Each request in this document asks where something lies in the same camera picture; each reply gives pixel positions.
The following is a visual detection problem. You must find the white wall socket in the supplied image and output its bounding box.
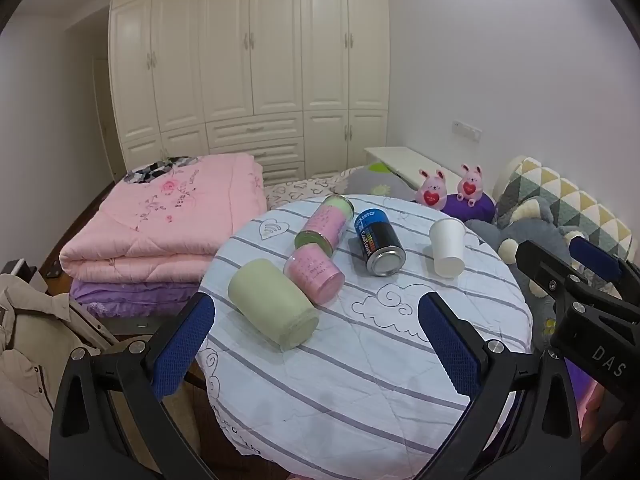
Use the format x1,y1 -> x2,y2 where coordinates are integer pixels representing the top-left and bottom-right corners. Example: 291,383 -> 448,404
451,120 -> 482,140

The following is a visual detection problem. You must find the white paper cup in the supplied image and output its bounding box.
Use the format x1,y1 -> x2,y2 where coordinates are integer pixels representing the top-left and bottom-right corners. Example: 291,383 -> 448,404
428,217 -> 467,279

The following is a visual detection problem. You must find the beige jacket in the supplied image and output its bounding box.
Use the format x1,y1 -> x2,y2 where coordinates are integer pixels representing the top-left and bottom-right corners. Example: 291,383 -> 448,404
0,272 -> 121,458

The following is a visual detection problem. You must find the folded pink quilt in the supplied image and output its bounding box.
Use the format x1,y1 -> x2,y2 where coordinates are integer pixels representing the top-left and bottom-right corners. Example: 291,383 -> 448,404
60,154 -> 268,283

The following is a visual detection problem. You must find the purple cushion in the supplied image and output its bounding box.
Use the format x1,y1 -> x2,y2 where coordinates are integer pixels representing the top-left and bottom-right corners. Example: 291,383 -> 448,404
442,192 -> 497,224

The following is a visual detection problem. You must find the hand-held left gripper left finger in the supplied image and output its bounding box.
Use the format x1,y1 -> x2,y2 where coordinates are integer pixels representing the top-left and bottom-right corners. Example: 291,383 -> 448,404
48,291 -> 217,480

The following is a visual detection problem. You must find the white bedside table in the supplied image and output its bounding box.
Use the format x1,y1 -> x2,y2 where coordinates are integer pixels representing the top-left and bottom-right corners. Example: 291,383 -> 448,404
363,146 -> 463,189

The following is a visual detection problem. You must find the folded purple quilt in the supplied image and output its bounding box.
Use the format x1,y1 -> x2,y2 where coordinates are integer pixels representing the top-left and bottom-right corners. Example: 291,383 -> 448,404
70,279 -> 206,319

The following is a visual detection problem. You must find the dark patterned cloth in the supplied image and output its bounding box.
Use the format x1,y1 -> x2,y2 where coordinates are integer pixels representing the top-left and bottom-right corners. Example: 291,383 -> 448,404
124,156 -> 202,186

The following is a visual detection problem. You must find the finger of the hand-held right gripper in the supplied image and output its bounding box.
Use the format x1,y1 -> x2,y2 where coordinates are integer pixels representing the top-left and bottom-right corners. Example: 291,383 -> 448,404
569,236 -> 640,297
516,239 -> 640,328

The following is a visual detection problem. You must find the light green cup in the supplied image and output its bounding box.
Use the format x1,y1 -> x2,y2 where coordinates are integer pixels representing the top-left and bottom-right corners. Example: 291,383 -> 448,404
227,258 -> 321,352

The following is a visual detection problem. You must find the grey flower print pillow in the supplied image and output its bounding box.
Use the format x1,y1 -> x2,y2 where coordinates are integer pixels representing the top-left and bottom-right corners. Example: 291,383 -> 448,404
334,162 -> 419,202

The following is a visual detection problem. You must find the round table with striped cloth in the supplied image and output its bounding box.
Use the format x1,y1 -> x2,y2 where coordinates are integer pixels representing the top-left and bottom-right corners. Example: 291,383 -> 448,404
195,194 -> 533,476

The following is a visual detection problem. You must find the pink bunny plush toy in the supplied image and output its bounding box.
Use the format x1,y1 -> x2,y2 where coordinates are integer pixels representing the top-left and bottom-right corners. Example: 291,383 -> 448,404
457,163 -> 485,207
416,168 -> 449,211

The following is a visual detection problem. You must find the cream white wardrobe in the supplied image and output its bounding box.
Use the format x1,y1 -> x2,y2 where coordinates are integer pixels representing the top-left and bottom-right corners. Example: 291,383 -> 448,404
107,0 -> 391,182

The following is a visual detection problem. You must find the short pink cup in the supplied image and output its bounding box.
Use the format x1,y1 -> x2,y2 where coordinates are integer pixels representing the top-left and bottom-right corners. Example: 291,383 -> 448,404
283,246 -> 346,306

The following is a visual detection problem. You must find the grey plush toy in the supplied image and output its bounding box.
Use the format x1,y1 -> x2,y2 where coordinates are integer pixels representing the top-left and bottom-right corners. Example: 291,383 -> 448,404
465,195 -> 601,311

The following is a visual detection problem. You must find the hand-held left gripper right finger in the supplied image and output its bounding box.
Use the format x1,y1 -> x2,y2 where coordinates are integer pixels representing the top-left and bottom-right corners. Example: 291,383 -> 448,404
417,291 -> 585,480

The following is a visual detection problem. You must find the heart print bed sheet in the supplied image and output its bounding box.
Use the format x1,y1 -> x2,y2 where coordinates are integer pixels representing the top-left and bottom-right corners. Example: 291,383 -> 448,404
264,172 -> 351,209

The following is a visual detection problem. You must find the blue and black can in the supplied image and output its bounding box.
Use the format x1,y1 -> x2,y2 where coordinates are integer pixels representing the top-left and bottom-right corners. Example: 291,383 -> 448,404
354,208 -> 406,278

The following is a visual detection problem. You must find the triangle pattern pillow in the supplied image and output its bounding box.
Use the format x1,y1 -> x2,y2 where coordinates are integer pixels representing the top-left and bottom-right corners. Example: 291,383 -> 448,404
492,156 -> 633,262

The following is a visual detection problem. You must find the tall pink and green cup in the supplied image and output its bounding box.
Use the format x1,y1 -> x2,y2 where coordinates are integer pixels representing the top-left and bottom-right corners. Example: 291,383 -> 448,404
293,194 -> 356,257

